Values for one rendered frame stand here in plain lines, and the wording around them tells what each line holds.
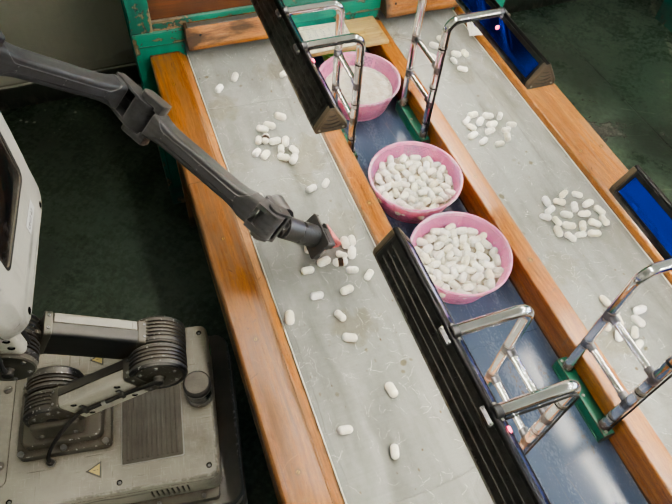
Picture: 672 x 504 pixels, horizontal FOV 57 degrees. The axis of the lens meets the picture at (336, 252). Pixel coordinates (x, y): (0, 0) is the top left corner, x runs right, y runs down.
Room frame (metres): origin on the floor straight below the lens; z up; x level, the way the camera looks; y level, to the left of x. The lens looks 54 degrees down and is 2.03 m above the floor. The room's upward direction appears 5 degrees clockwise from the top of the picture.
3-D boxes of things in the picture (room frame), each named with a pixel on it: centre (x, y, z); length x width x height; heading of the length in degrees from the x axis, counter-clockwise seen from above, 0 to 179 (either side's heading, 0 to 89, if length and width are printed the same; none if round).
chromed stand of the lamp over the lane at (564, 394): (0.49, -0.31, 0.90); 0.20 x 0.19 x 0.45; 24
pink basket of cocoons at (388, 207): (1.21, -0.20, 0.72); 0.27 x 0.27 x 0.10
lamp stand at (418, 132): (1.54, -0.28, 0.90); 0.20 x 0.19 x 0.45; 24
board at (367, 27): (1.81, 0.07, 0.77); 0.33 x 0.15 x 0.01; 114
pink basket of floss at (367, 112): (1.62, -0.02, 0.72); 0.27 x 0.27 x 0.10
